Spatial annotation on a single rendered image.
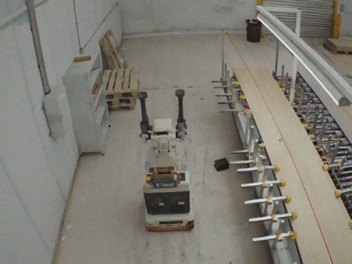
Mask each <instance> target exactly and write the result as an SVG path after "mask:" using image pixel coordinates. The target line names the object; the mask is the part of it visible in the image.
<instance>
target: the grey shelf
mask: <svg viewBox="0 0 352 264"><path fill-rule="evenodd" d="M99 55H100V52H95V53H90V54H79V55H76V56H75V57H81V56H91V60H83V61H80V62H74V60H73V61H72V62H71V64H70V65H69V67H68V68H67V70H66V71H65V73H64V74H63V75H62V79H63V84H64V85H65V88H66V94H67V100H68V103H69V108H70V111H71V118H72V124H73V127H74V134H75V136H76V141H77V143H78V147H79V150H80V155H81V156H83V154H82V152H88V153H90V152H101V153H102V155H105V153H104V150H103V147H104V142H105V137H106V134H107V129H108V127H111V125H110V121H109V120H108V119H109V114H108V108H107V101H106V98H105V88H104V85H103V77H102V68H101V65H100V56H99ZM98 62H99V63H98ZM100 78H101V79H100ZM101 81H102V82H101ZM95 83H96V86H97V85H100V90H99V92H98V95H97V96H96V99H95V101H94V100H93V97H92V96H93V94H94V92H93V94H92V93H91V90H92V89H93V86H94V84H95ZM103 94H104V95H103ZM103 97H104V98H103ZM90 101H91V102H90ZM97 104H98V108H97V111H95V110H96V106H97ZM92 112H93V113H92ZM107 116H108V117H107Z"/></svg>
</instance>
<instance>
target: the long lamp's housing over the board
mask: <svg viewBox="0 0 352 264"><path fill-rule="evenodd" d="M257 18H259V19H260V20H262V22H264V24H266V25H267V26H268V27H269V28H270V30H272V31H273V32H274V33H275V34H276V35H277V36H278V38H280V39H281V40H282V41H283V42H284V43H285V44H286V45H287V46H288V47H289V48H290V49H291V50H292V51H293V52H294V53H295V55H297V57H298V58H299V59H300V60H301V61H302V62H303V63H304V64H306V66H307V67H308V68H309V70H310V71H311V72H312V73H313V74H314V75H315V77H316V78H317V79H318V80H319V81H320V82H321V83H322V84H323V85H324V86H325V88H326V89H327V91H329V93H330V94H331V95H332V96H333V98H334V99H335V100H336V101H337V102H338V107H340V106H341V107H348V106H350V103H351V102H350V101H349V100H348V98H347V97H346V96H345V95H344V94H343V93H342V92H341V91H340V89H338V88H337V86H336V85H335V84H334V83H333V81H332V80H330V79H328V76H327V75H326V74H325V73H324V72H323V71H322V70H321V69H320V68H319V67H318V66H317V64H315V63H314V62H313V61H312V60H311V59H310V58H309V57H308V55H306V53H304V52H303V51H302V49H300V48H299V47H298V46H297V45H296V44H295V43H294V42H293V41H291V39H290V38H289V37H288V36H286V35H285V33H284V32H282V31H281V30H280V29H279V28H278V27H276V26H275V25H274V24H273V23H272V22H271V21H270V20H269V19H267V18H266V16H264V15H263V14H259V13H258V14H257Z"/></svg>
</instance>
